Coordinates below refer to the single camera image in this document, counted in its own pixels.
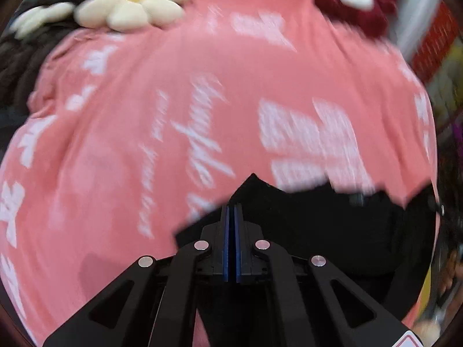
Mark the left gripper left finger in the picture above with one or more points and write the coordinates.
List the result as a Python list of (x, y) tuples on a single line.
[(153, 302)]

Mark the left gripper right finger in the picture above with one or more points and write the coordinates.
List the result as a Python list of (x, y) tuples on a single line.
[(289, 301)]

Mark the black garment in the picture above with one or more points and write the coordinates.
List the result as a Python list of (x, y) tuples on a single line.
[(382, 246)]

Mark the pink fleece blanket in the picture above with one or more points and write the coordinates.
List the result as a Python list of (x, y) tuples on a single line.
[(134, 136)]

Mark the dark brown puffer jacket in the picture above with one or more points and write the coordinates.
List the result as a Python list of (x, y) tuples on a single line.
[(21, 61)]

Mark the small daisy flower pillow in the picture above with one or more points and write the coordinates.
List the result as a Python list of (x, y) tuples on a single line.
[(32, 19)]

